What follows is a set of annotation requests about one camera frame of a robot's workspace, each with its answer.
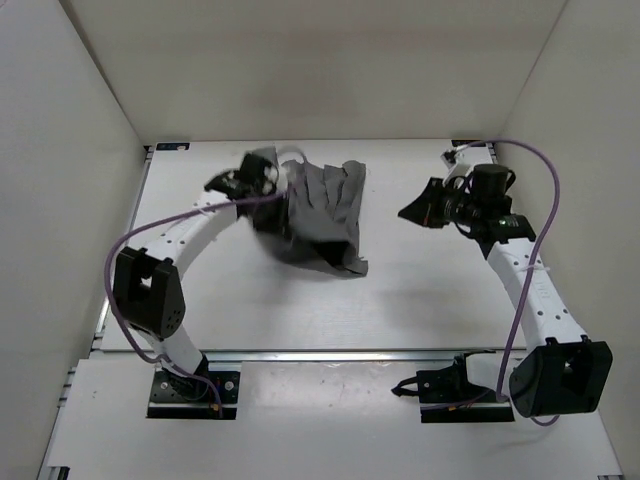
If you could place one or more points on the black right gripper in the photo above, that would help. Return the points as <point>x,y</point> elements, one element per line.
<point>424,210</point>

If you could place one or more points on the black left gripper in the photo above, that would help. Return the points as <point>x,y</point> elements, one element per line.
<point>271,190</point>

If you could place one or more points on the grey pleated skirt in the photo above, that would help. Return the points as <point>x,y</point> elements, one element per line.
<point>317,225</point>

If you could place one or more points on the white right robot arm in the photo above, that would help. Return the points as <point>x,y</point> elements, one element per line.
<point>563,371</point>

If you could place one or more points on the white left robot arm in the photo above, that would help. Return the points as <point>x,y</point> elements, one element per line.
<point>144,285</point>

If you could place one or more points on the blue label left corner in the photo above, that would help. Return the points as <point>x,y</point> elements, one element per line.
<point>172,146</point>

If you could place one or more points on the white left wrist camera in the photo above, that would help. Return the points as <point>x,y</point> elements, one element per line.
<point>285,162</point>

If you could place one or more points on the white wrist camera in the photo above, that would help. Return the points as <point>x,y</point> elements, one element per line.
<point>285,162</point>
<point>453,160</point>

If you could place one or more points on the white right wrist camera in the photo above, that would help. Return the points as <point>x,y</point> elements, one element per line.
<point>453,160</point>

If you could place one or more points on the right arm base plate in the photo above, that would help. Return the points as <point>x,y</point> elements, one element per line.
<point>446,396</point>

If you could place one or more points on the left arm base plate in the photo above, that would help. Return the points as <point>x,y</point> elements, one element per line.
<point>170,398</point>

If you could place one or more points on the aluminium rail along table front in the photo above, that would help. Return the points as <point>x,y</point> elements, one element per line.
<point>331,356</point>

